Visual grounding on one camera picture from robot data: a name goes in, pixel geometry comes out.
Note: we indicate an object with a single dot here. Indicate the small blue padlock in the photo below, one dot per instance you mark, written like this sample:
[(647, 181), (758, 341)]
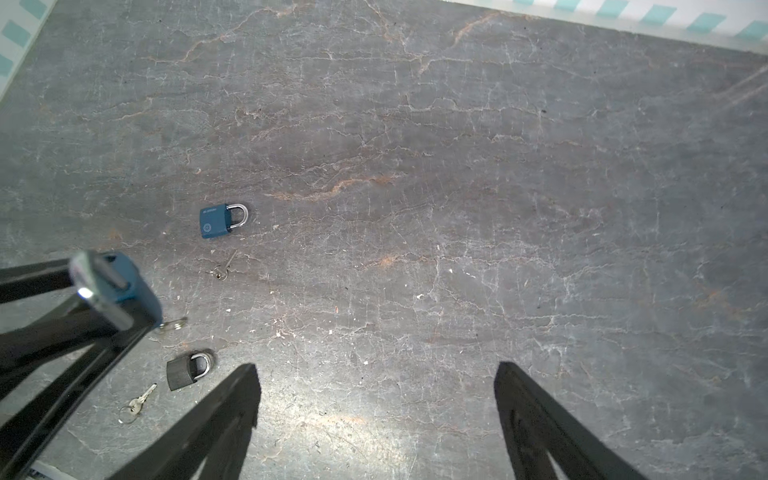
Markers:
[(111, 284)]

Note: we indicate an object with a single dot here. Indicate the silver key with ring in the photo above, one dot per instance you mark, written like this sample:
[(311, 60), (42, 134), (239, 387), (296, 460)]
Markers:
[(172, 325)]

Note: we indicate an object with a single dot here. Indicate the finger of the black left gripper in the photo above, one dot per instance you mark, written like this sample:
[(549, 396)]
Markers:
[(51, 366), (34, 279)]

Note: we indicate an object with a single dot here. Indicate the dark grey padlock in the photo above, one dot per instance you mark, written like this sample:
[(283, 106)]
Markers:
[(187, 369)]

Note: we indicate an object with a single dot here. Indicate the small silver key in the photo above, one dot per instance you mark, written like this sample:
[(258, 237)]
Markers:
[(135, 406)]

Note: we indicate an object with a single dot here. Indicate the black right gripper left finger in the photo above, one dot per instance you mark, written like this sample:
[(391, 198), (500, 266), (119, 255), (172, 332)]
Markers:
[(211, 440)]

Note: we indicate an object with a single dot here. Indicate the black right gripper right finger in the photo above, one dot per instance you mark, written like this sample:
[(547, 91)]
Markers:
[(540, 434)]

